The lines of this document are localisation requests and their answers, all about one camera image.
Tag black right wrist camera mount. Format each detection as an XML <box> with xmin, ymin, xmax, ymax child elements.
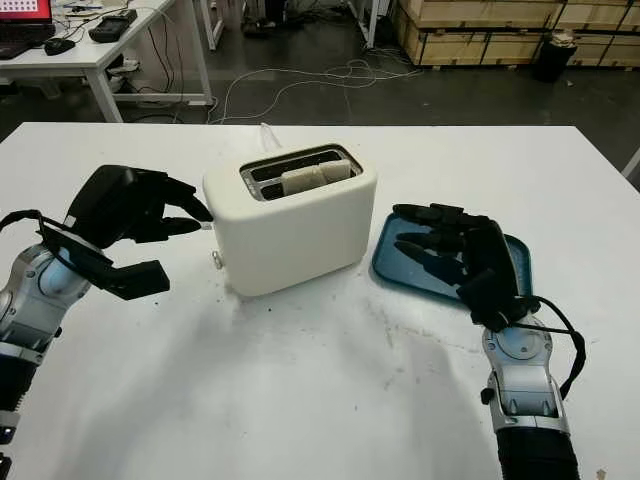
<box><xmin>457</xmin><ymin>268</ymin><xmax>539</xmax><ymax>331</ymax></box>

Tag blue plastic tray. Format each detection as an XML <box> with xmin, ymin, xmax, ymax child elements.
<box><xmin>368</xmin><ymin>207</ymin><xmax>532</xmax><ymax>306</ymax></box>

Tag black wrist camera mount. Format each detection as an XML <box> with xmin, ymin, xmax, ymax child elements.
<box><xmin>34</xmin><ymin>219</ymin><xmax>170</xmax><ymax>301</ymax></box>
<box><xmin>457</xmin><ymin>268</ymin><xmax>539</xmax><ymax>331</ymax></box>

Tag grey metal frame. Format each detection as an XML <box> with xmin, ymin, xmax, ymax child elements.
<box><xmin>622</xmin><ymin>147</ymin><xmax>640</xmax><ymax>191</ymax></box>

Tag black computer mouse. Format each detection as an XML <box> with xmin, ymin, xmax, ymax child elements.
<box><xmin>43</xmin><ymin>37</ymin><xmax>76</xmax><ymax>56</ymax></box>

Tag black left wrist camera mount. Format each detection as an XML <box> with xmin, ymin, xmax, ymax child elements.
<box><xmin>34</xmin><ymin>219</ymin><xmax>170</xmax><ymax>301</ymax></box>

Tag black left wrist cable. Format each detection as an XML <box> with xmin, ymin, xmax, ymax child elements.
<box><xmin>0</xmin><ymin>209</ymin><xmax>44</xmax><ymax>234</ymax></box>

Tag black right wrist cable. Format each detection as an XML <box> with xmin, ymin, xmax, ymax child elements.
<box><xmin>504</xmin><ymin>294</ymin><xmax>587</xmax><ymax>401</ymax></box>

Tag white toaster power cord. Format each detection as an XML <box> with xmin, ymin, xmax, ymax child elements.
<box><xmin>258</xmin><ymin>123</ymin><xmax>281</xmax><ymax>151</ymax></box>

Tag black laptop with red screen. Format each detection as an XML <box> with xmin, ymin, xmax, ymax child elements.
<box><xmin>0</xmin><ymin>0</ymin><xmax>56</xmax><ymax>60</ymax></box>

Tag stack of wooden crates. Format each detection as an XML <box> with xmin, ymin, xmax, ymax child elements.
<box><xmin>392</xmin><ymin>0</ymin><xmax>640</xmax><ymax>67</ymax></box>

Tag black trash bin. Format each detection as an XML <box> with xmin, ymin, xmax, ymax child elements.
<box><xmin>532</xmin><ymin>30</ymin><xmax>579</xmax><ymax>84</ymax></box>

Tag white desk frame legs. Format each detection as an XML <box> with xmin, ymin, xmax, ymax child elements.
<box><xmin>199</xmin><ymin>0</ymin><xmax>396</xmax><ymax>51</ymax></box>

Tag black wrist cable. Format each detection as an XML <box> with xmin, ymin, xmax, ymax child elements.
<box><xmin>0</xmin><ymin>209</ymin><xmax>44</xmax><ymax>234</ymax></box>
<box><xmin>504</xmin><ymin>294</ymin><xmax>587</xmax><ymax>401</ymax></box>

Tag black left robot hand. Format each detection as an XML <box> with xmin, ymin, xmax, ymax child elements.
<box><xmin>64</xmin><ymin>164</ymin><xmax>214</xmax><ymax>249</ymax></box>

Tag black handheld controller device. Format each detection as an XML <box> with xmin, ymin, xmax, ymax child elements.
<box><xmin>88</xmin><ymin>8</ymin><xmax>139</xmax><ymax>43</ymax></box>

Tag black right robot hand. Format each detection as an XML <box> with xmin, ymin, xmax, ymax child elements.
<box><xmin>392</xmin><ymin>202</ymin><xmax>520</xmax><ymax>301</ymax></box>

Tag white office desk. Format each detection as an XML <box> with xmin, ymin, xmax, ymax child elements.
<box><xmin>0</xmin><ymin>0</ymin><xmax>214</xmax><ymax>124</ymax></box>

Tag cream two-slot toaster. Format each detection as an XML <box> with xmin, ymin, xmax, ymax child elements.
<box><xmin>199</xmin><ymin>143</ymin><xmax>378</xmax><ymax>296</ymax></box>

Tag white cable on floor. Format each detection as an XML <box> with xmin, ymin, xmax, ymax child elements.
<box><xmin>207</xmin><ymin>58</ymin><xmax>421</xmax><ymax>125</ymax></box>

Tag slice of white bread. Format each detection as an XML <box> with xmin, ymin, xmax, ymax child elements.
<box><xmin>280</xmin><ymin>159</ymin><xmax>351</xmax><ymax>197</ymax></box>

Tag person's dark legs and shoes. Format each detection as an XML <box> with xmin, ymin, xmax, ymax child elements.
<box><xmin>242</xmin><ymin>0</ymin><xmax>284</xmax><ymax>37</ymax></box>

